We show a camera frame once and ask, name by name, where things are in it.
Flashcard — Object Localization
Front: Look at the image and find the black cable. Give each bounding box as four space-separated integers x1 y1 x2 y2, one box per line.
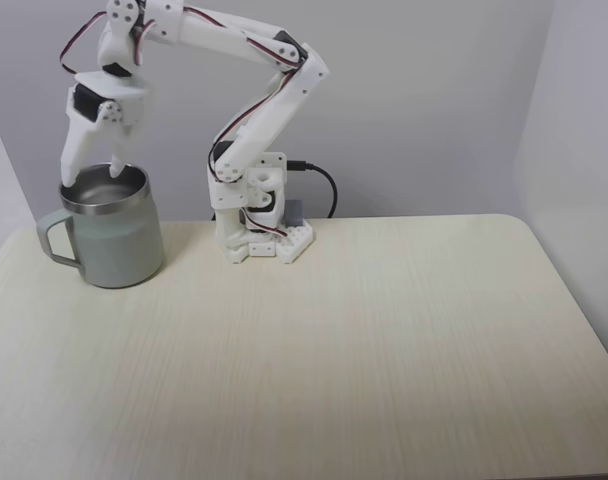
287 159 339 220

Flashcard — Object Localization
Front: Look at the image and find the green steel-lined mug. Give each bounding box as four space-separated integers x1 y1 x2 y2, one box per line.
36 162 166 290

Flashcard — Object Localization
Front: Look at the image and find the red black servo wire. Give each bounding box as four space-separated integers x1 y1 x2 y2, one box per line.
59 10 108 77

